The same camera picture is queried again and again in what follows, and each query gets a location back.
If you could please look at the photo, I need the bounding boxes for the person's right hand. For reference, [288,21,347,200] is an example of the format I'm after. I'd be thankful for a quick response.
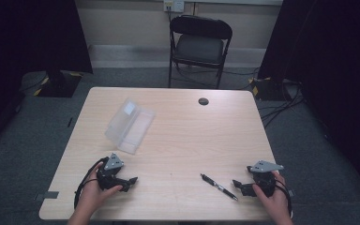
[251,171,293,219]

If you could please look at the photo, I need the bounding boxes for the white wall socket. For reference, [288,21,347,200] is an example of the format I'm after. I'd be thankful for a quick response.
[163,0,186,14]

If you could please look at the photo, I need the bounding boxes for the black pen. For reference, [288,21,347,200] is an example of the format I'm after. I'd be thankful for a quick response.
[200,172,239,202]

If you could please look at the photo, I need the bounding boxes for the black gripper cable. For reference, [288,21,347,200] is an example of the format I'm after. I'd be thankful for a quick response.
[274,183,293,218]
[73,157,107,210]

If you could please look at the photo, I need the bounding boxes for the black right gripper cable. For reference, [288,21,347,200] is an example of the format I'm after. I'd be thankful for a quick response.
[274,183,293,218]

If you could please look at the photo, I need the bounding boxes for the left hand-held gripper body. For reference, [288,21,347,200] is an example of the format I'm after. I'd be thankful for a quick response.
[96,152,131,192]

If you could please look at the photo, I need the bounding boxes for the black floor cables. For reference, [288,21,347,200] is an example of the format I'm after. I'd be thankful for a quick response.
[257,82,306,129]

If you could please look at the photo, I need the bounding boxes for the black stand base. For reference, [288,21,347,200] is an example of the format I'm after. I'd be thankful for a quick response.
[33,69,84,98]
[248,76,295,102]

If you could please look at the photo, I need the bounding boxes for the clear plastic pencil case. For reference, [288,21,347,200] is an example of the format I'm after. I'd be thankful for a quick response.
[104,97,156,156]

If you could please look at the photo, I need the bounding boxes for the person's left hand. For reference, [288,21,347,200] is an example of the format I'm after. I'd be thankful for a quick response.
[74,162,124,218]

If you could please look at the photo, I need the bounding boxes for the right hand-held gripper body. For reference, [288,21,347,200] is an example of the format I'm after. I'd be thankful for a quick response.
[246,159,285,198]

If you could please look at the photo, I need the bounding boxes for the black folding chair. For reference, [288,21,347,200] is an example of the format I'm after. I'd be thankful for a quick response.
[167,14,233,90]

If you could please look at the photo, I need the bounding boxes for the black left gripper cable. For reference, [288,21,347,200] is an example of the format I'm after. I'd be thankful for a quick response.
[73,157,107,210]

